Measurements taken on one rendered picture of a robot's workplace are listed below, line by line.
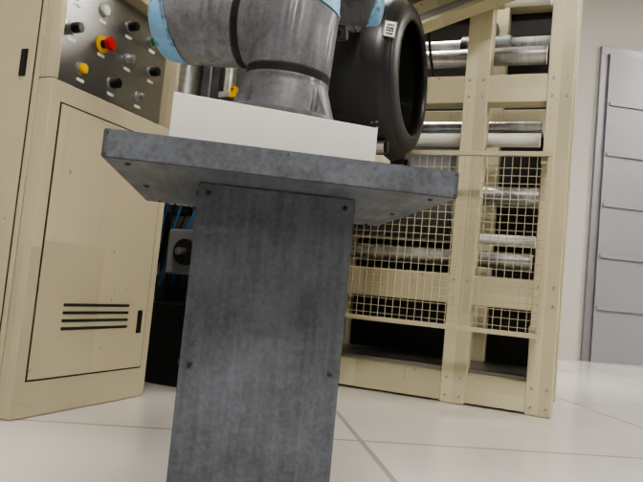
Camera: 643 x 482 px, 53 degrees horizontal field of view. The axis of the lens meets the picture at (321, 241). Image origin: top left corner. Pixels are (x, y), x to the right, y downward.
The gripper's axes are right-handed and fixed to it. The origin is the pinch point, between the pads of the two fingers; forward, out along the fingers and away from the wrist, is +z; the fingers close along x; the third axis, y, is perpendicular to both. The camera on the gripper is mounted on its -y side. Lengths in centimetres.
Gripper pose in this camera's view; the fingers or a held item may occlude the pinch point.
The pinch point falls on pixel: (356, 32)
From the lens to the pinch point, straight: 217.2
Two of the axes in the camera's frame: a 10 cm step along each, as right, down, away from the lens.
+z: 3.5, 2.1, 9.1
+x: -9.3, -0.6, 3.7
